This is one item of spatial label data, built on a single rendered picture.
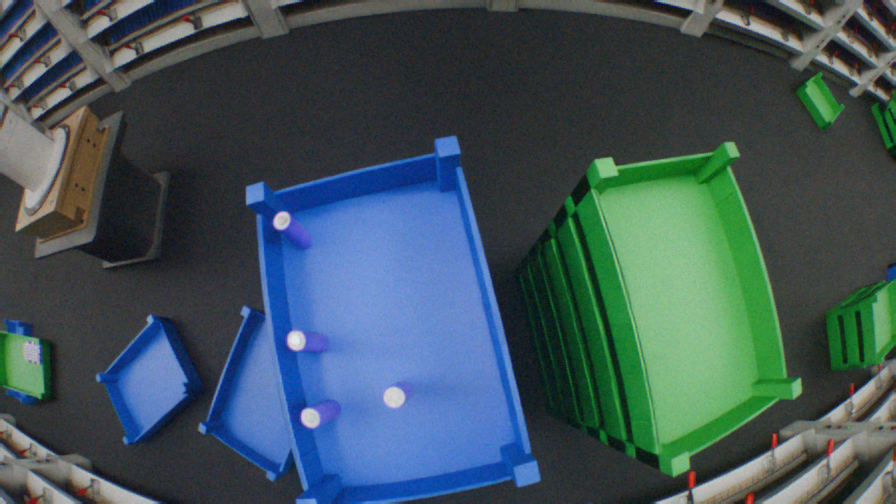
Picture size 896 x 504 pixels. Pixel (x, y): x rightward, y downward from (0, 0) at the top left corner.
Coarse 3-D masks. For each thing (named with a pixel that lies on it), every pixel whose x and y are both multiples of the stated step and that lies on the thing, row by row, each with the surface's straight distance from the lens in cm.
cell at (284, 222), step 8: (280, 216) 36; (288, 216) 36; (280, 224) 36; (288, 224) 36; (296, 224) 37; (288, 232) 37; (296, 232) 37; (304, 232) 39; (296, 240) 39; (304, 240) 40; (312, 240) 41; (304, 248) 41
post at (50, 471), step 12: (60, 456) 144; (72, 456) 145; (0, 468) 126; (12, 468) 127; (36, 468) 129; (48, 468) 131; (84, 468) 140; (0, 480) 124; (12, 480) 126; (48, 480) 132; (12, 492) 127
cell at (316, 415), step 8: (328, 400) 39; (312, 408) 33; (320, 408) 34; (328, 408) 36; (336, 408) 38; (304, 416) 34; (312, 416) 33; (320, 416) 33; (328, 416) 35; (336, 416) 39; (304, 424) 34; (312, 424) 34; (320, 424) 34
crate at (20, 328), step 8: (8, 320) 185; (8, 328) 186; (16, 328) 188; (24, 328) 169; (32, 328) 171; (32, 336) 171; (8, 392) 186; (16, 392) 188; (24, 400) 170; (32, 400) 172
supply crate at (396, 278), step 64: (256, 192) 37; (320, 192) 40; (384, 192) 41; (448, 192) 41; (320, 256) 41; (384, 256) 39; (448, 256) 39; (320, 320) 40; (384, 320) 38; (448, 320) 37; (320, 384) 39; (384, 384) 38; (448, 384) 37; (512, 384) 33; (320, 448) 41; (384, 448) 39; (448, 448) 38; (512, 448) 37
